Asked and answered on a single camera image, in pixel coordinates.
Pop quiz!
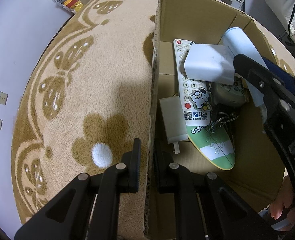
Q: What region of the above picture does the green white oval case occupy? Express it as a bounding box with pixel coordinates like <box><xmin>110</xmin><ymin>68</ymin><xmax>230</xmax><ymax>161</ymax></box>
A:
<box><xmin>187</xmin><ymin>126</ymin><xmax>235</xmax><ymax>171</ymax></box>

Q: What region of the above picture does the light blue power bank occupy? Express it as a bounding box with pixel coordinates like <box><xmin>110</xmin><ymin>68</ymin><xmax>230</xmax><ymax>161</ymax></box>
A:
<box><xmin>222</xmin><ymin>27</ymin><xmax>267</xmax><ymax>119</ymax></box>

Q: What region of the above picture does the white remote control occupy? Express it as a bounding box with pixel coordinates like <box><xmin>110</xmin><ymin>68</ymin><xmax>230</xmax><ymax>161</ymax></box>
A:
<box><xmin>173</xmin><ymin>39</ymin><xmax>211</xmax><ymax>127</ymax></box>

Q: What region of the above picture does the olive cartoon pouch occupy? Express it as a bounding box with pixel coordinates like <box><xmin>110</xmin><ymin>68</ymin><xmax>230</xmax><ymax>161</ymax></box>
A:
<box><xmin>211</xmin><ymin>77</ymin><xmax>248</xmax><ymax>107</ymax></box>

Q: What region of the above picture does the small white wall charger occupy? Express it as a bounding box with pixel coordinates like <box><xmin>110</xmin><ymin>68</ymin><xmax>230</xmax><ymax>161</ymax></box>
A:
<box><xmin>159</xmin><ymin>96</ymin><xmax>188</xmax><ymax>154</ymax></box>

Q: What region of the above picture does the white 120W charger block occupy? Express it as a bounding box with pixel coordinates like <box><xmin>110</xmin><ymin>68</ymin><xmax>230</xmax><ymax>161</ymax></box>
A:
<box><xmin>184</xmin><ymin>44</ymin><xmax>234</xmax><ymax>86</ymax></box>

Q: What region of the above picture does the person's hand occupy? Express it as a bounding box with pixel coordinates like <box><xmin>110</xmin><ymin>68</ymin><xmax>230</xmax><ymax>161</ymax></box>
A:
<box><xmin>269</xmin><ymin>175</ymin><xmax>295</xmax><ymax>231</ymax></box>

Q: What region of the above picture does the metal key ring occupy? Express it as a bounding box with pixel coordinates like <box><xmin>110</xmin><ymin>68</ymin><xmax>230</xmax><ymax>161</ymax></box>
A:
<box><xmin>210</xmin><ymin>112</ymin><xmax>239</xmax><ymax>133</ymax></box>

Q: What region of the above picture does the brown cardboard box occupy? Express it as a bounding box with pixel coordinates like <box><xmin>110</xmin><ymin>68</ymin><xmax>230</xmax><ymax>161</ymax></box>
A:
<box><xmin>149</xmin><ymin>0</ymin><xmax>285</xmax><ymax>239</ymax></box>

